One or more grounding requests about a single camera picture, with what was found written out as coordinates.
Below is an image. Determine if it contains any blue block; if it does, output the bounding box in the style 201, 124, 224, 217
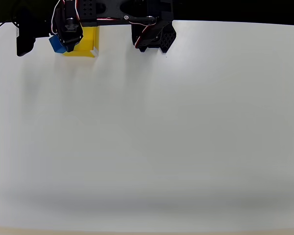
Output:
49, 34, 67, 54

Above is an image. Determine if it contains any yellow open box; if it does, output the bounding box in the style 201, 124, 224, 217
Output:
63, 25, 100, 59

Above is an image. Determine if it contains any black webcam with white label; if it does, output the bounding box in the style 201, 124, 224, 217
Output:
15, 6, 38, 57

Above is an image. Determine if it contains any red white servo wire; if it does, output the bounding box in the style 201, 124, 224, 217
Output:
50, 0, 160, 48

